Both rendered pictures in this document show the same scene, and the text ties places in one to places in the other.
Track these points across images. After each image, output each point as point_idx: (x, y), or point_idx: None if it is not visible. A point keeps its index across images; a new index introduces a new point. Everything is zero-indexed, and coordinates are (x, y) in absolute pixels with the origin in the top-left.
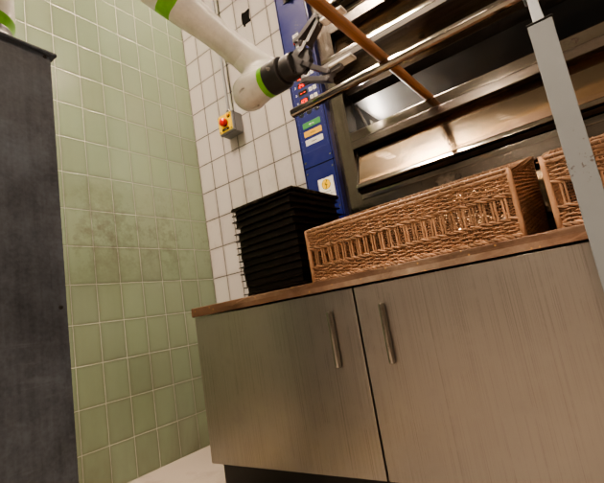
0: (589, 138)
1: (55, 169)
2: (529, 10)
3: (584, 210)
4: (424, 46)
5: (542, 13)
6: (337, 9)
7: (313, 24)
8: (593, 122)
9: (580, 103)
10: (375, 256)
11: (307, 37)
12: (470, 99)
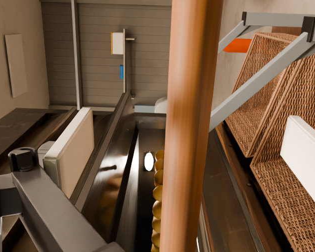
0: (293, 249)
1: None
2: (244, 87)
3: None
4: (204, 208)
5: (271, 60)
6: (87, 113)
7: None
8: (270, 251)
9: (248, 251)
10: None
11: (71, 243)
12: None
